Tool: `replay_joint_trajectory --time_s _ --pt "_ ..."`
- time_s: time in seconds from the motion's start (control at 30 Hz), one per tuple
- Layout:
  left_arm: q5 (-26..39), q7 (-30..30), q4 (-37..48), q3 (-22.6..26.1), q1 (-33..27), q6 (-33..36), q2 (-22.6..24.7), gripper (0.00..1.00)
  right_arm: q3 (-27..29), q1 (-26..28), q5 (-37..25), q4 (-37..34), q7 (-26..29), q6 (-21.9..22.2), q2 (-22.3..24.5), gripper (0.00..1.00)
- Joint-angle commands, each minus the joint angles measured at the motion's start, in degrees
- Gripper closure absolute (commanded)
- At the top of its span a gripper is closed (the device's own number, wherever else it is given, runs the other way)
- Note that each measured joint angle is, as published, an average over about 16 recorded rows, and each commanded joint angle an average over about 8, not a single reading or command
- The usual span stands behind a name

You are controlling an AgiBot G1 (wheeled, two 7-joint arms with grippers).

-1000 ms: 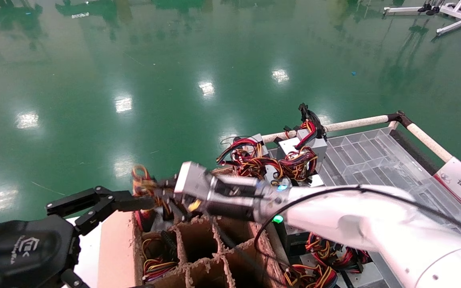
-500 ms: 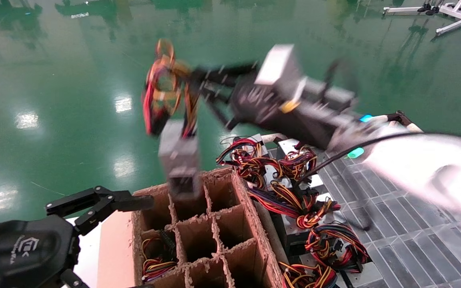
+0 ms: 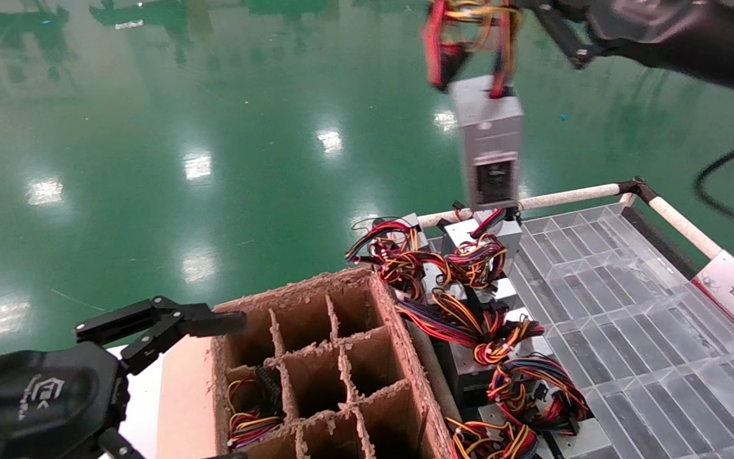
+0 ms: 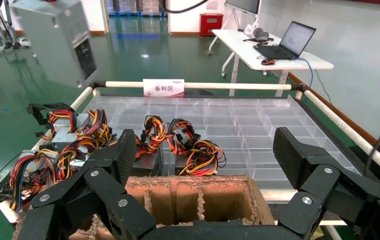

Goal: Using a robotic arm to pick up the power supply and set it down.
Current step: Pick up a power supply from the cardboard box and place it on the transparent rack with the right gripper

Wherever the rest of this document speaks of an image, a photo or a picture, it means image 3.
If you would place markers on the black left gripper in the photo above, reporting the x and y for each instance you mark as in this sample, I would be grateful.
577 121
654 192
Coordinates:
35 401

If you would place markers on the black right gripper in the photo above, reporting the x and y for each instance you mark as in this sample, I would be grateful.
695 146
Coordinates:
692 38

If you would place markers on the black tube corner connector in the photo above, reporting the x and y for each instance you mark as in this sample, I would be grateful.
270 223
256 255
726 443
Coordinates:
638 188

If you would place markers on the cardboard box with dividers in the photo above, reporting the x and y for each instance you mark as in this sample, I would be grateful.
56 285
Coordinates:
399 357

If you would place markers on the clear plastic slatted rack shelf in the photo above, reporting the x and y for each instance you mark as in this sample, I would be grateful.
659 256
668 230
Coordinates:
628 331

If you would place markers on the white rack rail tube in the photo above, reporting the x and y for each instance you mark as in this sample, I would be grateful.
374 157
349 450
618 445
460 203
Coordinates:
564 196
685 226

